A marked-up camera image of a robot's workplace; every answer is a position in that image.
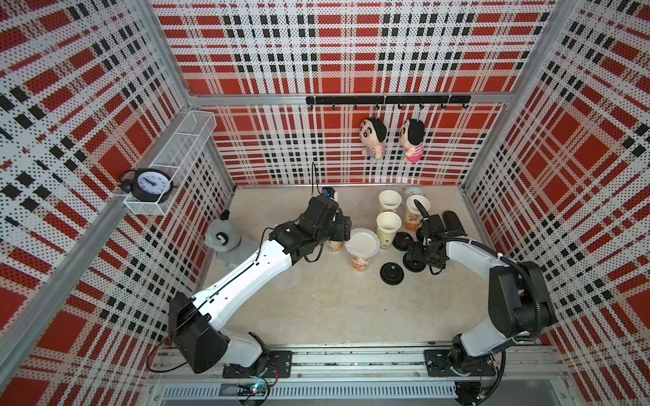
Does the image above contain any paper milk tea cup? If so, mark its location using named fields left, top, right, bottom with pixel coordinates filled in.
left=376, top=211, right=402, bottom=251
left=327, top=240, right=344, bottom=254
left=351, top=255, right=369, bottom=272

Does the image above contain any translucent paper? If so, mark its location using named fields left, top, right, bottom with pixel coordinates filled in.
left=345, top=228, right=380, bottom=258

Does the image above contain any black lid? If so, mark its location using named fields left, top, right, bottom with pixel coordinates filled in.
left=402, top=253, right=427, bottom=273
left=392, top=232, right=414, bottom=252
left=379, top=262, right=405, bottom=286

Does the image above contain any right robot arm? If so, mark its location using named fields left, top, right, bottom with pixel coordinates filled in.
left=403, top=211, right=558, bottom=376

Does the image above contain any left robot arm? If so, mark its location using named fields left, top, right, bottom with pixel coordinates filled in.
left=169, top=196, right=352, bottom=376

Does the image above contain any black remote control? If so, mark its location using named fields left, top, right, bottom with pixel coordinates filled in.
left=442, top=211, right=467, bottom=238

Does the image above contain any back right paper cup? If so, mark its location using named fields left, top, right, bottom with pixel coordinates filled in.
left=403, top=196, right=431, bottom=232

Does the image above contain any black lid front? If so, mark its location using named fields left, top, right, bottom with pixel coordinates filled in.
left=379, top=262, right=405, bottom=286

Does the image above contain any small white clock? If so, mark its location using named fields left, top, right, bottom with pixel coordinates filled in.
left=404, top=186, right=427, bottom=197

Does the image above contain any back left paper cup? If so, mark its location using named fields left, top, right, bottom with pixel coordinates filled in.
left=378, top=189, right=403, bottom=213

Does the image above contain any grey plush toy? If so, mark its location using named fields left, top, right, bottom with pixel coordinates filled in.
left=204, top=210, right=259, bottom=270

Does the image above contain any plush doll blue striped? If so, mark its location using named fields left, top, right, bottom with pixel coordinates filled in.
left=360, top=118, right=387, bottom=162

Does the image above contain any plush doll pink striped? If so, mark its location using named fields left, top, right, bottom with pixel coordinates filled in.
left=399, top=118, right=425, bottom=163

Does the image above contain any black round alarm clock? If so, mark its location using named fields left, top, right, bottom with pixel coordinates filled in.
left=118, top=168, right=174, bottom=203

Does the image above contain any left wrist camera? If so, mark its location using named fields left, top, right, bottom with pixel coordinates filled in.
left=321, top=186, right=338, bottom=201

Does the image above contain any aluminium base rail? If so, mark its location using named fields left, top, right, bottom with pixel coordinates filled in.
left=142, top=343, right=579, bottom=405

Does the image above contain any black hook rail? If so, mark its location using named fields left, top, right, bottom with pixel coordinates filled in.
left=306, top=95, right=472, bottom=107

